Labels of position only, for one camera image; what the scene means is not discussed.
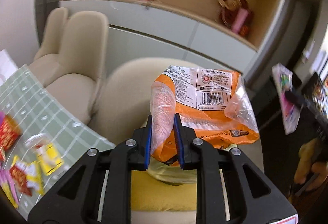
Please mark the pink snack wrapper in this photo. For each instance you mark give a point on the pink snack wrapper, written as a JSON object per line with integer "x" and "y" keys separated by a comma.
{"x": 9, "y": 188}

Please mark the pink card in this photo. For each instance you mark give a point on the pink card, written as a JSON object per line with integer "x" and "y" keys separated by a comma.
{"x": 240, "y": 19}

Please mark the beige chair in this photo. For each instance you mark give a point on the beige chair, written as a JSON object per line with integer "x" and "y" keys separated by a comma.
{"x": 123, "y": 101}
{"x": 82, "y": 60}
{"x": 52, "y": 32}

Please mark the red yellow snack packet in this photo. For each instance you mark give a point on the red yellow snack packet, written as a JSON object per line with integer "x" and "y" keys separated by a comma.
{"x": 23, "y": 175}

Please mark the small red box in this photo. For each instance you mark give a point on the small red box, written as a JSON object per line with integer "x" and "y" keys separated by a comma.
{"x": 244, "y": 30}

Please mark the clear plastic wrapper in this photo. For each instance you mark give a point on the clear plastic wrapper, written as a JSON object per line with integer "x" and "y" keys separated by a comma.
{"x": 35, "y": 140}

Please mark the white wall switch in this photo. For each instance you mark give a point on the white wall switch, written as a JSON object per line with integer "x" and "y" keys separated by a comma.
{"x": 308, "y": 51}

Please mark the framed wall picture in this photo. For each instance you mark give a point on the framed wall picture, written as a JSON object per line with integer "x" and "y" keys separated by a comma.
{"x": 320, "y": 62}

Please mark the dark grey door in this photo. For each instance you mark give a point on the dark grey door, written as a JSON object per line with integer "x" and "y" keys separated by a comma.
{"x": 299, "y": 29}

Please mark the yellow trash bin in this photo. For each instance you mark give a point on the yellow trash bin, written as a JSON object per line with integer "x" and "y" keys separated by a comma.
{"x": 153, "y": 195}

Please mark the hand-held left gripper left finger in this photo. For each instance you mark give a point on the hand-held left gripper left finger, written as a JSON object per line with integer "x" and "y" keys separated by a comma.
{"x": 149, "y": 142}

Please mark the red gift bag ornament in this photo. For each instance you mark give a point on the red gift bag ornament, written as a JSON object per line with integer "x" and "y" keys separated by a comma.
{"x": 230, "y": 4}

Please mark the orange snack bag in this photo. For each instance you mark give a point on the orange snack bag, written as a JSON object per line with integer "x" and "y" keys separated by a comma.
{"x": 205, "y": 121}

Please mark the person's right hand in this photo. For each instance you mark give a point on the person's right hand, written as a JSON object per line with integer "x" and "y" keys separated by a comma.
{"x": 307, "y": 157}

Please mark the green grid tablecloth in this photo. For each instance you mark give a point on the green grid tablecloth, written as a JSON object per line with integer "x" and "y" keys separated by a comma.
{"x": 51, "y": 111}

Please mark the pink white wrapper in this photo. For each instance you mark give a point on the pink white wrapper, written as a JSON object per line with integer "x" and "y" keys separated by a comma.
{"x": 289, "y": 116}

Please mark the wooden shelf cabinet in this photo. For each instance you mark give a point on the wooden shelf cabinet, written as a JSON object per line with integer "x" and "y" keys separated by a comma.
{"x": 166, "y": 19}

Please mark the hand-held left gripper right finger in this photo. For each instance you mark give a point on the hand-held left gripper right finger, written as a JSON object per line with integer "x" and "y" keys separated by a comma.
{"x": 178, "y": 142}

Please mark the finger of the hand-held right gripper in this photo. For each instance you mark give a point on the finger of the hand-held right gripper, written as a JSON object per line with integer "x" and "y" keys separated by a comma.
{"x": 298, "y": 101}

